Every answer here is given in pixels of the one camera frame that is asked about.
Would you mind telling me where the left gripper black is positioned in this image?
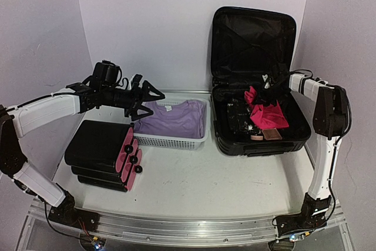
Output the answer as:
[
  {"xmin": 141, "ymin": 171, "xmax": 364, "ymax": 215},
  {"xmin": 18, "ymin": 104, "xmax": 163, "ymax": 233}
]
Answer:
[{"xmin": 102, "ymin": 80, "xmax": 165, "ymax": 121}]

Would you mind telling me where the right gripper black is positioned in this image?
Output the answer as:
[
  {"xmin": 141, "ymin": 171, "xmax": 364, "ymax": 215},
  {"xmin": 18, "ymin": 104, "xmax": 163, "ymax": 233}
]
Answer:
[{"xmin": 251, "ymin": 83, "xmax": 290, "ymax": 107}]

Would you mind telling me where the small red item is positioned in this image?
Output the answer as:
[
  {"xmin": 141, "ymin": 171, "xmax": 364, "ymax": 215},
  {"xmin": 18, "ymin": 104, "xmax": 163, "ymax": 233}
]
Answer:
[{"xmin": 244, "ymin": 86, "xmax": 289, "ymax": 130}]

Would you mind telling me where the black ribbed hard suitcase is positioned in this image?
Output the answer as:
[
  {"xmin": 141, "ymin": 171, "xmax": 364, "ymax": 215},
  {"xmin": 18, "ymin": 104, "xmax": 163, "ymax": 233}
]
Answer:
[{"xmin": 210, "ymin": 6, "xmax": 311, "ymax": 157}]

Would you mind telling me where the white perforated plastic basket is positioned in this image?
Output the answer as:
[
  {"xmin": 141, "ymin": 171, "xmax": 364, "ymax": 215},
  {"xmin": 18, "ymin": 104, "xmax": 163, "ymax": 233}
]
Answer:
[{"xmin": 135, "ymin": 96, "xmax": 211, "ymax": 150}]

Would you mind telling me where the purple shirt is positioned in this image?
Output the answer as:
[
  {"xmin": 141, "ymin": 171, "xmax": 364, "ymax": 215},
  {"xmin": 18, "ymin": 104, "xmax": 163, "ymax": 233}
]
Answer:
[{"xmin": 134, "ymin": 99, "xmax": 206, "ymax": 139}]

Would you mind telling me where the black white patterned garment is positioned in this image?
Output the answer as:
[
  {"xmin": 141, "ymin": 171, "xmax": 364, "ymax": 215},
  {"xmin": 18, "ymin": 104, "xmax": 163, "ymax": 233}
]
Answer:
[{"xmin": 227, "ymin": 101, "xmax": 261, "ymax": 135}]

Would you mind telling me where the small round pink tin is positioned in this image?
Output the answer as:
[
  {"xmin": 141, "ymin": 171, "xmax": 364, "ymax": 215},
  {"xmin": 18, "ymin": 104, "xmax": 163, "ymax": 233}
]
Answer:
[{"xmin": 250, "ymin": 134, "xmax": 264, "ymax": 141}]

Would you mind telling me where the black pink small suitcase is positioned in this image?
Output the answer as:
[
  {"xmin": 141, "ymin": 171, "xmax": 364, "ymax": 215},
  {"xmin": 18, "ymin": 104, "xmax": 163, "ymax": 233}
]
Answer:
[{"xmin": 64, "ymin": 120, "xmax": 143, "ymax": 192}]

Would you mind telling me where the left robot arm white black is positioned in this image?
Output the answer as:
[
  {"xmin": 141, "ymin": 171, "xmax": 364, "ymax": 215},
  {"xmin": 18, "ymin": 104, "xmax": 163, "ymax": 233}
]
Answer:
[{"xmin": 1, "ymin": 79, "xmax": 165, "ymax": 226}]

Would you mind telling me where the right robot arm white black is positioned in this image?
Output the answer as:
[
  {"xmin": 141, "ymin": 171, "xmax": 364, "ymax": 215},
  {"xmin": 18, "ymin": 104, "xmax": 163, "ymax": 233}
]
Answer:
[{"xmin": 260, "ymin": 69, "xmax": 352, "ymax": 200}]

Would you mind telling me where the brown leather wallet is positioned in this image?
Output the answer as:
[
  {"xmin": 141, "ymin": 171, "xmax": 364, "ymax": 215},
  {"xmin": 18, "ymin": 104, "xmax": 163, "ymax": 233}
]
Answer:
[{"xmin": 262, "ymin": 128, "xmax": 282, "ymax": 140}]

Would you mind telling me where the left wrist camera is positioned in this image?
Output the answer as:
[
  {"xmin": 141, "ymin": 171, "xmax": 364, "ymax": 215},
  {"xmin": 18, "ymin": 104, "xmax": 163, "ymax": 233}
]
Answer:
[{"xmin": 91, "ymin": 60, "xmax": 121, "ymax": 86}]

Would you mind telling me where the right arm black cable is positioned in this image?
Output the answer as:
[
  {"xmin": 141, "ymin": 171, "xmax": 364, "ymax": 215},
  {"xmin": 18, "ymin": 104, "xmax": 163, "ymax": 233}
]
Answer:
[{"xmin": 290, "ymin": 69, "xmax": 353, "ymax": 146}]

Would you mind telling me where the aluminium front rail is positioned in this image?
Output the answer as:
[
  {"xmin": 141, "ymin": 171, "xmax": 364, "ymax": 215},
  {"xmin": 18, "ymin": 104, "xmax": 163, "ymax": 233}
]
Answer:
[{"xmin": 30, "ymin": 199, "xmax": 345, "ymax": 247}]

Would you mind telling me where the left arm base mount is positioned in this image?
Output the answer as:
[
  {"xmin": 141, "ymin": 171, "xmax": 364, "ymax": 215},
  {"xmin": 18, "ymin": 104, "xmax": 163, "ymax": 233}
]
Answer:
[{"xmin": 48, "ymin": 190, "xmax": 100, "ymax": 232}]

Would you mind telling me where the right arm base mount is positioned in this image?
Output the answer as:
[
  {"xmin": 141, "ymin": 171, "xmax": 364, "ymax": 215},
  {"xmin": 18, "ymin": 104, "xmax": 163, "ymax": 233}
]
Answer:
[{"xmin": 273, "ymin": 192, "xmax": 332, "ymax": 238}]

